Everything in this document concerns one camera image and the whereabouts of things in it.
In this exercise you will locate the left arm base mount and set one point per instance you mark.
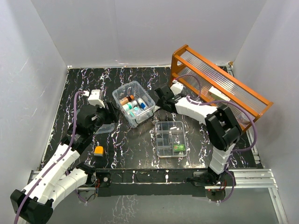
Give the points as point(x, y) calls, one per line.
point(94, 178)

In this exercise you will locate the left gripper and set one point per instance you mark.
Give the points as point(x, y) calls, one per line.
point(111, 112)

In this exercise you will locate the blue sachet pack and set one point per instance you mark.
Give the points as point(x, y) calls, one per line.
point(134, 112)

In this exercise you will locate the clear plastic box lid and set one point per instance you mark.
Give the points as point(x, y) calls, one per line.
point(105, 128)

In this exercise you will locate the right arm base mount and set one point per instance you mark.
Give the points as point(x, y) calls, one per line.
point(212, 181)

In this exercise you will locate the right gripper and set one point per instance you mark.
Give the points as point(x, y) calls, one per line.
point(160, 104)

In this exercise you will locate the brown bottle orange cap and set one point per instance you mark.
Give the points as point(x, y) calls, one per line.
point(126, 99)

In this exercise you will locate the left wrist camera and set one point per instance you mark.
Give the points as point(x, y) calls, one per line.
point(95, 97)

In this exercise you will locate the clear tape roll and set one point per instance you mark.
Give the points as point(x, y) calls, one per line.
point(243, 119)

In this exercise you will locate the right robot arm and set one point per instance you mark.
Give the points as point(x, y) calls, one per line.
point(222, 127)

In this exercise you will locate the yellow orange small box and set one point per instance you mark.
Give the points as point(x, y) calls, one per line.
point(99, 151)

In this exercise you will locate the clear compartment tray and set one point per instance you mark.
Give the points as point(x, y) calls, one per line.
point(169, 133)

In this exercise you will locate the white medicine carton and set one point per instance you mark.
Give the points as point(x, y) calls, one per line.
point(217, 95)

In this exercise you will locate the small green packet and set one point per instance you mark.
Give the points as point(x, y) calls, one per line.
point(178, 147)

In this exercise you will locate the clear plastic storage box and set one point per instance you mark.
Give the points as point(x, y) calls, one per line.
point(135, 89)

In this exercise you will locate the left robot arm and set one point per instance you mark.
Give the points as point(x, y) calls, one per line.
point(36, 202)

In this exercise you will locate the orange wooden shelf rack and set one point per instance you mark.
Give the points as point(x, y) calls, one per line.
point(203, 75)

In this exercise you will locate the blue white bandage roll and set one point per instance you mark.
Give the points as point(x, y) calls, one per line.
point(142, 103)

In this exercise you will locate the white bottle green label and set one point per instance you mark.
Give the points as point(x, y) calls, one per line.
point(130, 105)

